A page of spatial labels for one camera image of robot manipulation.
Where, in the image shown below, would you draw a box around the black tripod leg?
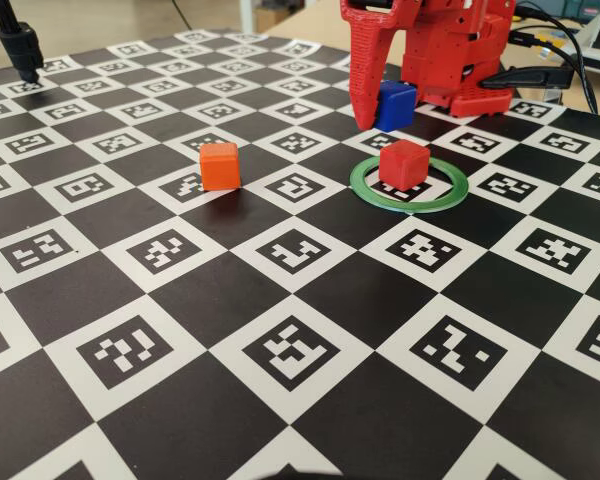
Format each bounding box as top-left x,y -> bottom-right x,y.
0,0 -> 46,84

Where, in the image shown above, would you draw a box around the green ring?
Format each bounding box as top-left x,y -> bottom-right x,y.
348,155 -> 469,215

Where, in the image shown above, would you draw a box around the black white checkerboard marker mat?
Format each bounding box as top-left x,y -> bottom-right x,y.
0,27 -> 600,480

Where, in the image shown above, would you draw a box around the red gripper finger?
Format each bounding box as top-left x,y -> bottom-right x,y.
339,0 -> 422,132

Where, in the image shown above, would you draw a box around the white table leg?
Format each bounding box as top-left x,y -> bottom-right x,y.
239,0 -> 256,34

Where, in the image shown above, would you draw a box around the red cube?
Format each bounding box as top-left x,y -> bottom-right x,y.
378,139 -> 431,193

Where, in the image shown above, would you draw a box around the orange cube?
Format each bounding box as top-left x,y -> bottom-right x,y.
199,142 -> 242,192

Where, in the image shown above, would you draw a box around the black power cable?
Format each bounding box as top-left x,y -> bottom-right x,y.
508,0 -> 600,115

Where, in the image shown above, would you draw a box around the cardboard box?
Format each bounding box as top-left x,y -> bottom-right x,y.
254,7 -> 287,31

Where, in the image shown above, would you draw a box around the blue cube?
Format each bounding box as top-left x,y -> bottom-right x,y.
373,79 -> 419,134

